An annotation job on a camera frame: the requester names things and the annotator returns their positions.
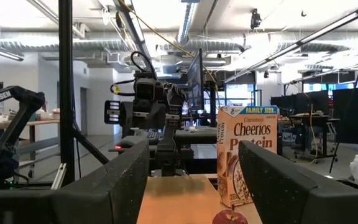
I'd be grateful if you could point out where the black ceiling camera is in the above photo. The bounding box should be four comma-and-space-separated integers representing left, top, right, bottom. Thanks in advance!
250, 8, 262, 30

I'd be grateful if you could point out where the wooden background table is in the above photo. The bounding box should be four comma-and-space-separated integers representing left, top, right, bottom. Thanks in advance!
0, 119, 60, 156

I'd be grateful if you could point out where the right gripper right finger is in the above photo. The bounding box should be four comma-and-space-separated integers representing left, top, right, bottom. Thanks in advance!
237, 139, 358, 224

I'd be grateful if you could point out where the black computer monitor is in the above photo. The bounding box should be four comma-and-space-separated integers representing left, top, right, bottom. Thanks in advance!
186, 48, 205, 111

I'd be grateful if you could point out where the black keyboard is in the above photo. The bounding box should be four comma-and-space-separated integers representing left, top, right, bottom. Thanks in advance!
146, 131, 165, 141

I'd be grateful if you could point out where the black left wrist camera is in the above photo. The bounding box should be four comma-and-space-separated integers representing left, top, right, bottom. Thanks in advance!
134, 77, 157, 103

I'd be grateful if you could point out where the black partition screen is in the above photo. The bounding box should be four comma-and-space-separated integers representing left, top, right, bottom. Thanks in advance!
333, 83, 358, 146

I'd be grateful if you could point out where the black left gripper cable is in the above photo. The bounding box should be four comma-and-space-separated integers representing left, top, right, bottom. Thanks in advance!
109, 50, 158, 96

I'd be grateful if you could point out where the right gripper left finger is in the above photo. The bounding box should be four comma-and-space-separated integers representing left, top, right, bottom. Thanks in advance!
0, 139, 150, 224

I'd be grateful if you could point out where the black aluminium station frame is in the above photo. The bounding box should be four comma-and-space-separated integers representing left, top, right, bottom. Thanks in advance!
50, 0, 111, 190

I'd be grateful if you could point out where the Cheerios Protein cereal box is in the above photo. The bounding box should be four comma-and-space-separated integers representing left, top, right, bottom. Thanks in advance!
216, 105, 278, 208

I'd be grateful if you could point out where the yellow hanging cord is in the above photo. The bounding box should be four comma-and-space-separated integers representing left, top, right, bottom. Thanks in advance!
118, 0, 217, 82

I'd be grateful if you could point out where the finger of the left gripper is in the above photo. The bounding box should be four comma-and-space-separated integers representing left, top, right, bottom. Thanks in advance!
166, 83, 186, 128
104, 100, 134, 138

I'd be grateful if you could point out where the red apple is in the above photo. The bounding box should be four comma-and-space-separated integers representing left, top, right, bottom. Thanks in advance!
212, 208, 249, 224

